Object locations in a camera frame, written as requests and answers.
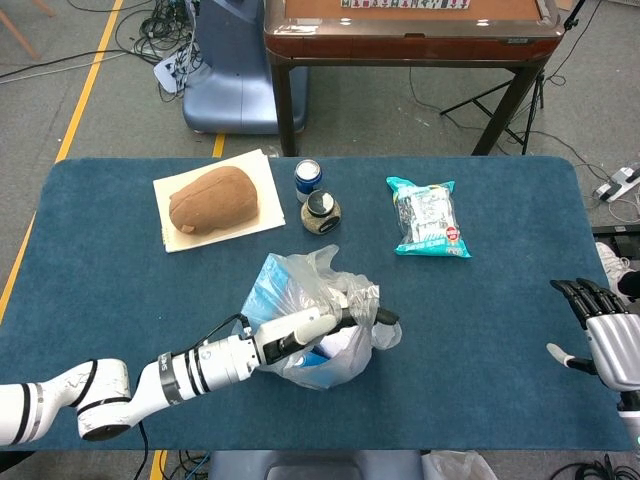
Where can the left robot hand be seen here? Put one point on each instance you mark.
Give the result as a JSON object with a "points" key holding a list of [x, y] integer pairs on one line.
{"points": [[300, 330]]}

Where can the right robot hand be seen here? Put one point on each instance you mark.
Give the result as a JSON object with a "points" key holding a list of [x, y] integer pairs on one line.
{"points": [[615, 345]]}

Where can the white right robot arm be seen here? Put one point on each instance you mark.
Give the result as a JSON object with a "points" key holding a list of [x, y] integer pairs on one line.
{"points": [[631, 420]]}

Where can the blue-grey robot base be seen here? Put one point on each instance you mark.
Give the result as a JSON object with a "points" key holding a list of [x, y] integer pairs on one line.
{"points": [[235, 75]]}

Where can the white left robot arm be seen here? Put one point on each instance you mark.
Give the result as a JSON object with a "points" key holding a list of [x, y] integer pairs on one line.
{"points": [[210, 365]]}

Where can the blue Oreo cookie box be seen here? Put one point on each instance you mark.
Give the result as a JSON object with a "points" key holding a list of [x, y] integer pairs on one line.
{"points": [[312, 361]]}

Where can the white wrapped package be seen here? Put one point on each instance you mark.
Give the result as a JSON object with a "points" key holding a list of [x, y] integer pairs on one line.
{"points": [[340, 346]]}

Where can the light blue snack packet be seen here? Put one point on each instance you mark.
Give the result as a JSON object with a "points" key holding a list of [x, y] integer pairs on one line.
{"points": [[270, 290]]}

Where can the white sneaker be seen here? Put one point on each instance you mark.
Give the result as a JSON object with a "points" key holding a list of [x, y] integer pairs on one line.
{"points": [[607, 260]]}

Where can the glass jar with black lid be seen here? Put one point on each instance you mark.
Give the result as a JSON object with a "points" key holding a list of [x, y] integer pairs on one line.
{"points": [[321, 212]]}

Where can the cream paper pad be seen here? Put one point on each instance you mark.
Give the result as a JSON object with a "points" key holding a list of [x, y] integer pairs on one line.
{"points": [[270, 200]]}

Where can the grey robot torso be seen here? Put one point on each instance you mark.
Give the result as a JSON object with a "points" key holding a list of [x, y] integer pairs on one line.
{"points": [[310, 465]]}

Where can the blue table mat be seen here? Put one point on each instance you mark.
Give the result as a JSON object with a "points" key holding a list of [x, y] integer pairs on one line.
{"points": [[475, 325]]}

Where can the blue drink can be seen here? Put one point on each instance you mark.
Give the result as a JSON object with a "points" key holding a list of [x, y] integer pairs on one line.
{"points": [[307, 182]]}

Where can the brown loaf-shaped lump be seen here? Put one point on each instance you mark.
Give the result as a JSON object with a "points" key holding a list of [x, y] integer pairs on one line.
{"points": [[215, 200]]}

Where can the white and black power strip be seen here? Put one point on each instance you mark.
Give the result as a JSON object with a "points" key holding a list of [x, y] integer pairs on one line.
{"points": [[617, 183]]}

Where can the teal snack packet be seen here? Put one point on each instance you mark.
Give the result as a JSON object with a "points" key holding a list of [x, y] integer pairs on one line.
{"points": [[430, 220]]}

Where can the black tripod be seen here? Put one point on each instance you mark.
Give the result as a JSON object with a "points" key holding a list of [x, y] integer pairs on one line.
{"points": [[540, 90]]}

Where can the brown mahjong table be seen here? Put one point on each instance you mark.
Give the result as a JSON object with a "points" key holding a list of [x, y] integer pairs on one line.
{"points": [[400, 45]]}

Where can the row of mahjong tiles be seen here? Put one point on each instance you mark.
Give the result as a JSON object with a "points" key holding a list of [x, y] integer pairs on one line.
{"points": [[405, 4]]}

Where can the white chair with wooden legs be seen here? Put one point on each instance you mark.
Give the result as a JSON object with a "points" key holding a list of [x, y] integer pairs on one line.
{"points": [[22, 37]]}

